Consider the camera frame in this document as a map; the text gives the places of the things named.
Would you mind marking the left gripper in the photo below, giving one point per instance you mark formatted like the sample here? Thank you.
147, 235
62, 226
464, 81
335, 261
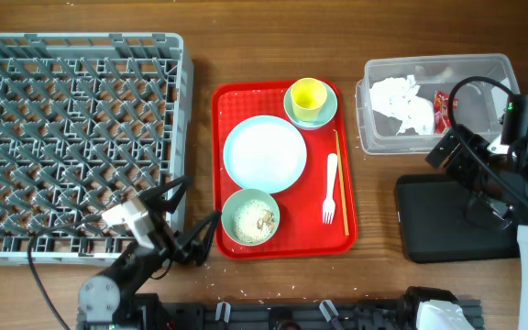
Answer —
170, 244

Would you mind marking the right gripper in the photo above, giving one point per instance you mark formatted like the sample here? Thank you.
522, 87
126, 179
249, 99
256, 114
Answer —
476, 145

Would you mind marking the red snack wrapper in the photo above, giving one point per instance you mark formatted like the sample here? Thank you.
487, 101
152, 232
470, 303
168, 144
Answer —
441, 116

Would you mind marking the green bowl with rice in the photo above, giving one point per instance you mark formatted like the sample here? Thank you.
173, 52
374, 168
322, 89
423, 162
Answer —
250, 217

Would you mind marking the white paper napkin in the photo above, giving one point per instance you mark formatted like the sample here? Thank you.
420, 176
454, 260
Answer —
398, 98

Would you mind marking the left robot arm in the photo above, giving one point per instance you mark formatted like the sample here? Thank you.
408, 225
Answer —
110, 299

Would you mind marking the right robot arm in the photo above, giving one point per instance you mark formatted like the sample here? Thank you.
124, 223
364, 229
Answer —
496, 173

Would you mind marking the clear plastic waste bin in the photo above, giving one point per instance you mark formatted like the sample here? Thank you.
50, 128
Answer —
480, 105

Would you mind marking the grey plastic dishwasher rack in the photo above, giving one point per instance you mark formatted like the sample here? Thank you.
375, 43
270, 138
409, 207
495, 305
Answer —
86, 121

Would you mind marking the black rectangular tray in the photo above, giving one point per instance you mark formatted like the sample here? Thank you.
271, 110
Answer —
442, 221

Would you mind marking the white label on bin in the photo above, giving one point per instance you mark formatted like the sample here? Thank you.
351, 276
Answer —
507, 87

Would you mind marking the light blue round plate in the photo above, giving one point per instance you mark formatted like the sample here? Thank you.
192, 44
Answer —
265, 152

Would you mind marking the red plastic serving tray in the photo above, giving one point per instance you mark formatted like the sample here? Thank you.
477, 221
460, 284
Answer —
301, 231

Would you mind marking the wooden chopstick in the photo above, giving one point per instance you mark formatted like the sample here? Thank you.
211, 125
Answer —
341, 185

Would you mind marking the small green saucer bowl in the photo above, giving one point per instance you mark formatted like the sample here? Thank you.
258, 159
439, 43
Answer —
326, 114

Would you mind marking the white plastic fork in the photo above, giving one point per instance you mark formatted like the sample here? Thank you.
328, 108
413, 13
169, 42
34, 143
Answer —
329, 205

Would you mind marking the yellow plastic cup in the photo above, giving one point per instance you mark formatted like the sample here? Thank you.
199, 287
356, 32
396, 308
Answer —
308, 96

